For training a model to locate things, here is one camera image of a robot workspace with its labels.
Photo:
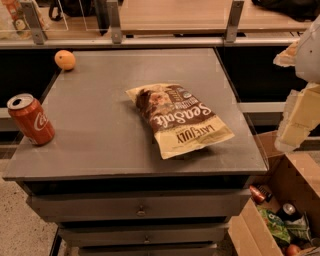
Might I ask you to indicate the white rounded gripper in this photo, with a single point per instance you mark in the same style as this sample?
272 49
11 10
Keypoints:
309 55

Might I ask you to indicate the brown sea salt chip bag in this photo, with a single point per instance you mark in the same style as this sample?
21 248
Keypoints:
180 122

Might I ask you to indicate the green snack bag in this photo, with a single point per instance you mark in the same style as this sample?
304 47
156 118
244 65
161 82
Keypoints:
275 226

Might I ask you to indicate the cardboard box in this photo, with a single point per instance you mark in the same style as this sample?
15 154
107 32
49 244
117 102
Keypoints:
292 177

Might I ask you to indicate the dark can in box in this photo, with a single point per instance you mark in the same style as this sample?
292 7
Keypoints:
287 212

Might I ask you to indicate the red apple in box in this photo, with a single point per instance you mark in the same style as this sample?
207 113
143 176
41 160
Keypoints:
292 250

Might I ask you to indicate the wooden table top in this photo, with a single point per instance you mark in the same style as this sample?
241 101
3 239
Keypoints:
200 16

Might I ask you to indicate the grey drawer cabinet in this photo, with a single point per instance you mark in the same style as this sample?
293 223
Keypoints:
102 179

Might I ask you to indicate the orange fruit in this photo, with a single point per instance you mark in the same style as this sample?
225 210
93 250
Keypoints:
65 60

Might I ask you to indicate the red coca-cola can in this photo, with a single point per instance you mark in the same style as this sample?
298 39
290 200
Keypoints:
29 116

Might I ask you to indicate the orange package behind glass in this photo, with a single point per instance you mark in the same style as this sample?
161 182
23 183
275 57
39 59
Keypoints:
13 24

